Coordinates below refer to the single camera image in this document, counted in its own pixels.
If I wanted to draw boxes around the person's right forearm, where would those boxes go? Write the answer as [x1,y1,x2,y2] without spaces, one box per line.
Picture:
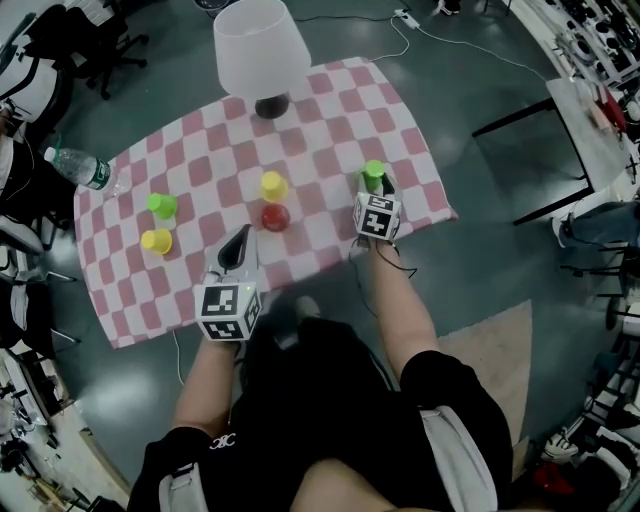
[367,235,441,385]

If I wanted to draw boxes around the clear plastic water bottle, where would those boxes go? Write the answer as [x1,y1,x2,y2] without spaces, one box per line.
[43,146,126,197]

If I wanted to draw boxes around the grey table with black legs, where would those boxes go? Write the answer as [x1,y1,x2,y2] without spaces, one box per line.
[471,77,632,227]

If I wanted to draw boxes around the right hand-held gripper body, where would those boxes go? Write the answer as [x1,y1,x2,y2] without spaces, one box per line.
[351,175,405,243]

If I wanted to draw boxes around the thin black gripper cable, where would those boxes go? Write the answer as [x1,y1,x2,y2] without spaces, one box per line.
[348,234,419,321]

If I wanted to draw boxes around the black office chair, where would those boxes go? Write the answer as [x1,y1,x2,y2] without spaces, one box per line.
[22,5,150,101]

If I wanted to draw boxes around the person's black clothing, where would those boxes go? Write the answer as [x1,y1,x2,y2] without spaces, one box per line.
[128,302,514,512]

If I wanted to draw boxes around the green plastic cup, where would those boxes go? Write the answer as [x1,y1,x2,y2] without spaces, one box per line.
[145,192,178,220]
[360,160,387,190]

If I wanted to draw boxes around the white shade table lamp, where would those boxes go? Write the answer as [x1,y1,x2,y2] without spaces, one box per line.
[212,0,313,120]

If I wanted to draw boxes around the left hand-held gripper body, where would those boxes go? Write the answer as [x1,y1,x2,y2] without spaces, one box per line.
[193,230,263,344]

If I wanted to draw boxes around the person's left forearm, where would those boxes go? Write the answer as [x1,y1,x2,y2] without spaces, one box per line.
[171,338,242,441]

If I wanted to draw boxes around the white power cable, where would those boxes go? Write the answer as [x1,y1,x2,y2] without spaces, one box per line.
[292,9,551,84]

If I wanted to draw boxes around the pink white checkered tablecloth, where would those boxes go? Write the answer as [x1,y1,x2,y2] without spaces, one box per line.
[73,56,459,351]

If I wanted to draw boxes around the person's grey shoe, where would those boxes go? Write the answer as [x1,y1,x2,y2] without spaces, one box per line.
[293,295,322,322]

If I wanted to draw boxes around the grey shoulder strap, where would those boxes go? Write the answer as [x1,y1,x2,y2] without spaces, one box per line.
[157,460,197,512]
[418,404,500,512]

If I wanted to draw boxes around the red plastic cup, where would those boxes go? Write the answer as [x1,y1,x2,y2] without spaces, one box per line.
[260,202,292,233]

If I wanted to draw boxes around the yellow plastic cup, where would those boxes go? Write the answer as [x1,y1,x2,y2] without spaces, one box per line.
[259,170,290,202]
[140,228,174,256]

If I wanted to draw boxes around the thin white gripper cable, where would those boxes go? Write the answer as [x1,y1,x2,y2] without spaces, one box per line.
[171,329,187,386]

